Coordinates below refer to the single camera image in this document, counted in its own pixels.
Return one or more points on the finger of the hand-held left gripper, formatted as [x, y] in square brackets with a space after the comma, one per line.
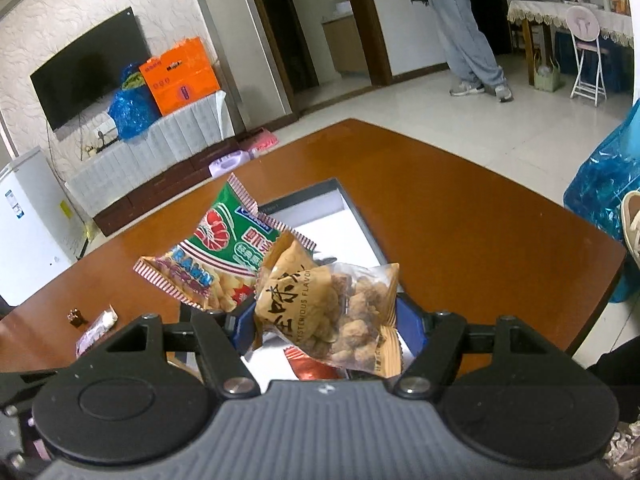
[27, 382]

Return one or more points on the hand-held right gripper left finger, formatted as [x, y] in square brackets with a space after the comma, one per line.
[240, 327]

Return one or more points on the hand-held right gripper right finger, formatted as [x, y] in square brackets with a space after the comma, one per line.
[412, 330]

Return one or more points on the orange snack packet clear window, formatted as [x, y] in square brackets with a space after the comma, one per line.
[310, 367]

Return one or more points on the tan nut snack packet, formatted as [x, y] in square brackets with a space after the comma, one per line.
[320, 310]

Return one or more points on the grey box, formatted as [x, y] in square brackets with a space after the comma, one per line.
[360, 240]

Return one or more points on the brown foil candy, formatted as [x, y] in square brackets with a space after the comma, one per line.
[77, 317]

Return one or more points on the clear packet purple candy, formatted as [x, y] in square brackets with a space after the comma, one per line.
[97, 332]

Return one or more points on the green prawn cracker bag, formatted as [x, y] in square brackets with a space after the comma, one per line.
[225, 240]

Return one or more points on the white freezer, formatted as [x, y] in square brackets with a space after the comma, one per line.
[30, 230]

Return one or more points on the dark wooden tv cabinet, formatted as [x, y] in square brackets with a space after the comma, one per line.
[150, 201]

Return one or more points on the purple plastic bottle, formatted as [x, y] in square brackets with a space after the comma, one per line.
[230, 162]

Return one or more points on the white quilted cabinet cover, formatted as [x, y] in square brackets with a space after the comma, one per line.
[150, 160]

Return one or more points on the dark cloth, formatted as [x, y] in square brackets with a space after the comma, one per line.
[617, 365]

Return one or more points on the white power strip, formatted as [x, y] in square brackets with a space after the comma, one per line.
[102, 136]

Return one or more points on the light blue plastic bag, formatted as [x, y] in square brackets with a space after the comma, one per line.
[600, 185]

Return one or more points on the beige sneaker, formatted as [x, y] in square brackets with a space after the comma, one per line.
[632, 230]

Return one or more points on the dark blue plastic bag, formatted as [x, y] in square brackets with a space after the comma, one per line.
[132, 110]

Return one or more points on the floral cloth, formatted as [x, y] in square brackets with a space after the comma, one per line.
[625, 452]

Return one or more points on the orange cardboard box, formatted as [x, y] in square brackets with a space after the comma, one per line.
[180, 77]

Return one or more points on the green basket bag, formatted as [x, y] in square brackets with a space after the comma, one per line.
[546, 76]

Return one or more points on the light wooden cupboard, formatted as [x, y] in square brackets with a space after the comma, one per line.
[345, 45]

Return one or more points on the black television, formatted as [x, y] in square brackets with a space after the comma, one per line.
[90, 70]

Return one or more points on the blue crate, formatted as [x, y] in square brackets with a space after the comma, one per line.
[567, 55]

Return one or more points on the table with lace cloth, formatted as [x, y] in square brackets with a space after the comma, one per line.
[550, 12]

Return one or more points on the white folding chair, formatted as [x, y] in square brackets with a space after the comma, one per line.
[585, 27]

